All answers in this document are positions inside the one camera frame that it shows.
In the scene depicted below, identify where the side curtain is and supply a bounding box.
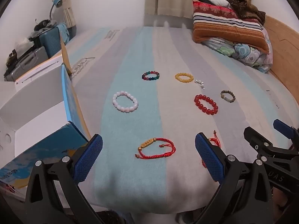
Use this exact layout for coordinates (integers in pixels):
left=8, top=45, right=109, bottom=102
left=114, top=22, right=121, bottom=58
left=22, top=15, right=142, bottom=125
left=62, top=0, right=76, bottom=28

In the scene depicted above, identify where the wooden bed frame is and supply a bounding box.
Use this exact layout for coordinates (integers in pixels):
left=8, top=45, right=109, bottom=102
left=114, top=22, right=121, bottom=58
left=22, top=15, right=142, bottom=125
left=264, top=16, right=299, bottom=101

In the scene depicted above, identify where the red cord bracelet gold bar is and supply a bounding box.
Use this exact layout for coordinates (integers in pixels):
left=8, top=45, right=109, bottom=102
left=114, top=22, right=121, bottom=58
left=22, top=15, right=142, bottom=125
left=135, top=138, right=176, bottom=160

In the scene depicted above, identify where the multicolour bead bracelet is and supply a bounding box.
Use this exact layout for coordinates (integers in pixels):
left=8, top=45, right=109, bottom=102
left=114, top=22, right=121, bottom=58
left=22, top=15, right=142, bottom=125
left=141, top=70, right=161, bottom=82

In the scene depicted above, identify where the floral quilt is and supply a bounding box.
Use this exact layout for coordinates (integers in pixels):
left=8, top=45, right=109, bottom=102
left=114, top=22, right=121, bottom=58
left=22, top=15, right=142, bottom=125
left=202, top=27, right=273, bottom=73

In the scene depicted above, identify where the striped bed sheet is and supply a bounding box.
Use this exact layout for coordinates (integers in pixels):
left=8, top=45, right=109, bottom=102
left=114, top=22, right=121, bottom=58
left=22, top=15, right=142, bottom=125
left=66, top=27, right=298, bottom=214

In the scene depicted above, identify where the blue desk lamp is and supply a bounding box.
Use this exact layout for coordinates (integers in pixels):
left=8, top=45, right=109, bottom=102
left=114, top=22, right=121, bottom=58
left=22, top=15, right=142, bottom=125
left=49, top=0, right=63, bottom=20

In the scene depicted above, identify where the grey suitcase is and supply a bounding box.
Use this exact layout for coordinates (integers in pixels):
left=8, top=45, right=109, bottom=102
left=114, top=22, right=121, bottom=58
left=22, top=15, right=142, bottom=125
left=4, top=46, right=48, bottom=81

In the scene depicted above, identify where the blue white cardboard box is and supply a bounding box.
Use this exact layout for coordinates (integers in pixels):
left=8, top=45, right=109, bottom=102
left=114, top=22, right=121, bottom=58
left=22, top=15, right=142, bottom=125
left=1, top=41, right=91, bottom=201

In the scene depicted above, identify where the teal suitcase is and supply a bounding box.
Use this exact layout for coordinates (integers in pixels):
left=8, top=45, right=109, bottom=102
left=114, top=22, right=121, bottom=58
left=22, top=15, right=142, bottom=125
left=38, top=23, right=70, bottom=58

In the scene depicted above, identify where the yellow bead bracelet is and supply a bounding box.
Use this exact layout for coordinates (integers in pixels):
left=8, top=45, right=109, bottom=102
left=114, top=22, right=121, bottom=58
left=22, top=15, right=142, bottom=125
left=175, top=72, right=195, bottom=84

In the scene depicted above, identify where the brown blanket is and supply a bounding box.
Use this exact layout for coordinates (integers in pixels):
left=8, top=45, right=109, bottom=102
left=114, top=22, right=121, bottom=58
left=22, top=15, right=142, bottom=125
left=227, top=0, right=266, bottom=25

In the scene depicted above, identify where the striped orange pillow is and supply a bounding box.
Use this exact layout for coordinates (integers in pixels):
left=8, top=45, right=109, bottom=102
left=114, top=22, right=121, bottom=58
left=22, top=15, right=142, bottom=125
left=193, top=0, right=269, bottom=54

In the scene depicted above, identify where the white plastic bag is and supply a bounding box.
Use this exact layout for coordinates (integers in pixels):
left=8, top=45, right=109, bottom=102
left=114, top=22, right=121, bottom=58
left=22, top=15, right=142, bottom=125
left=14, top=38, right=34, bottom=53

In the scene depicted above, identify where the pearl earrings cluster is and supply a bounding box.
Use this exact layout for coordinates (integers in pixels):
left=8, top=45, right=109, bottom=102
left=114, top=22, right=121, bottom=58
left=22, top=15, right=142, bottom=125
left=194, top=79, right=205, bottom=90

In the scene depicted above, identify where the brown green bead bracelet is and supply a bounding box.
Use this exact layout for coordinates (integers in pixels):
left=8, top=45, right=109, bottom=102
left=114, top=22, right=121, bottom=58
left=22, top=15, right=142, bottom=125
left=220, top=89, right=236, bottom=103

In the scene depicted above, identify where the white bead bracelet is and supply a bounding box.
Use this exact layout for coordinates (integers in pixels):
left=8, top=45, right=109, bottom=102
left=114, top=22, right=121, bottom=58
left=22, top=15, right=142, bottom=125
left=112, top=91, right=139, bottom=113

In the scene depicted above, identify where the red bead bracelet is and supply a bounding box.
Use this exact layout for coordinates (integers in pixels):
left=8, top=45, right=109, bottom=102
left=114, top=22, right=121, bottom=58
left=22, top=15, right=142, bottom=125
left=193, top=94, right=220, bottom=116

